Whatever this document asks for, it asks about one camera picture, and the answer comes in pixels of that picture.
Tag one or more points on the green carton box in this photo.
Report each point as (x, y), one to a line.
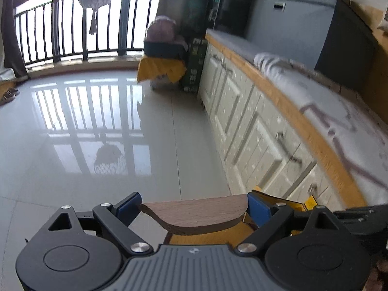
(195, 61)

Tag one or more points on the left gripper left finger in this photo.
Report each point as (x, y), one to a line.
(114, 221)

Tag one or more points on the wooden bin lid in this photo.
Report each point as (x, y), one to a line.
(183, 215)

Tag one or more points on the metal drawer handle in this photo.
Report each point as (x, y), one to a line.
(221, 62)
(281, 141)

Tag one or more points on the black shelf unit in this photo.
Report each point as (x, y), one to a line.
(228, 16)

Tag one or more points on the yellow cloth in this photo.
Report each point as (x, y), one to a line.
(151, 68)

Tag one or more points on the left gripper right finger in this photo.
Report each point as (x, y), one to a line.
(273, 222)

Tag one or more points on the yellow trash bin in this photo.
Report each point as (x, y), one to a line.
(232, 232)

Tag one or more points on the white drawer cabinet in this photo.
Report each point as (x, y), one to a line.
(246, 111)

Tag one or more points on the purple stuffed cushion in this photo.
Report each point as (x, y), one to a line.
(162, 29)

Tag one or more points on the dark blue basket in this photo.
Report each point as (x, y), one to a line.
(166, 50)

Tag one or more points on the grey storage box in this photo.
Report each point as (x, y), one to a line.
(324, 35)

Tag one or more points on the slippers on floor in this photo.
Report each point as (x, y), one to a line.
(9, 96)

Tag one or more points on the cartoon bear blanket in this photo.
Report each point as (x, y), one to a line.
(353, 131)

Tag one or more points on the black balcony railing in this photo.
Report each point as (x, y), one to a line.
(50, 31)

